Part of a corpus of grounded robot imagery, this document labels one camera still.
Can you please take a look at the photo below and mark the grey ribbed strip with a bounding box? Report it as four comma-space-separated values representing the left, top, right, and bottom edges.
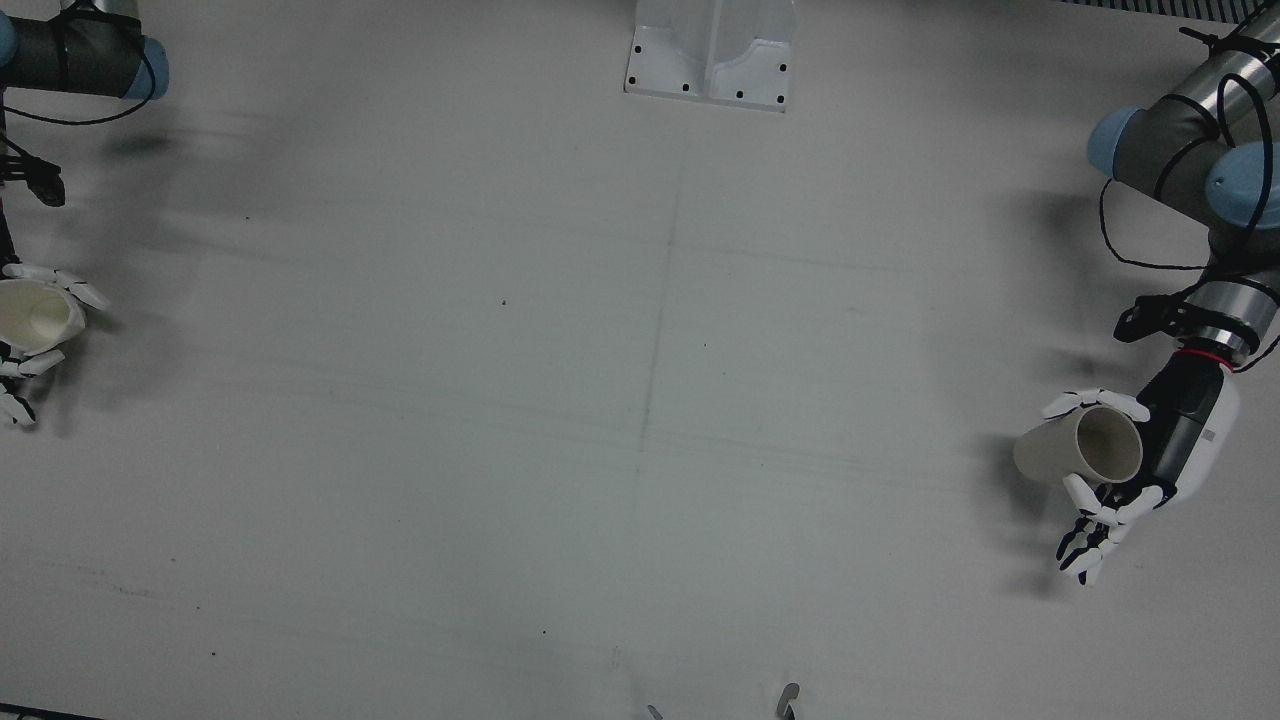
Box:
1058, 0, 1280, 25

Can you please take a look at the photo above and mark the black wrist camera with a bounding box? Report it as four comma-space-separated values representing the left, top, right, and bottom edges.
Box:
0, 133, 68, 209
1112, 292, 1203, 347

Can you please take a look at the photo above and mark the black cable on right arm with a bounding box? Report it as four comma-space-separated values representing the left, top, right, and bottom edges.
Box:
0, 38, 161, 128

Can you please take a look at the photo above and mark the beige paper cup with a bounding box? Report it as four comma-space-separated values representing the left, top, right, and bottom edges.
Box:
1012, 404, 1144, 489

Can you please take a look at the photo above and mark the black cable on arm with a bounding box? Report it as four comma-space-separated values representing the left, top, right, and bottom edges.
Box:
1097, 24, 1280, 377
0, 38, 161, 128

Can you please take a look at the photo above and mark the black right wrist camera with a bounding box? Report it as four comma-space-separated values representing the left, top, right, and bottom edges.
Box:
0, 133, 68, 209

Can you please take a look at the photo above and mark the white metal mounting bracket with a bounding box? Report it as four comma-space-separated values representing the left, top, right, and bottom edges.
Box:
623, 0, 799, 114

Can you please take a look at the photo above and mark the white paper cup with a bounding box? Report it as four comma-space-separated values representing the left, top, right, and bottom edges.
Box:
0, 278, 88, 357

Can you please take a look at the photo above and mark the left white-grey robot hand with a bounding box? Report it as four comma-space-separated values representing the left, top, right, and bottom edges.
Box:
1040, 350, 1242, 588

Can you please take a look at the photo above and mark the right white-grey robot hand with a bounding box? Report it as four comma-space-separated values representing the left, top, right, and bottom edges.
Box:
0, 262, 111, 430

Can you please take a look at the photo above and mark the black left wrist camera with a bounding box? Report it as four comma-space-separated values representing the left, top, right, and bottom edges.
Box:
1112, 292, 1203, 347

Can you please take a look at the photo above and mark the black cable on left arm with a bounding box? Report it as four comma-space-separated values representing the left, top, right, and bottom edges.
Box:
1097, 24, 1280, 377

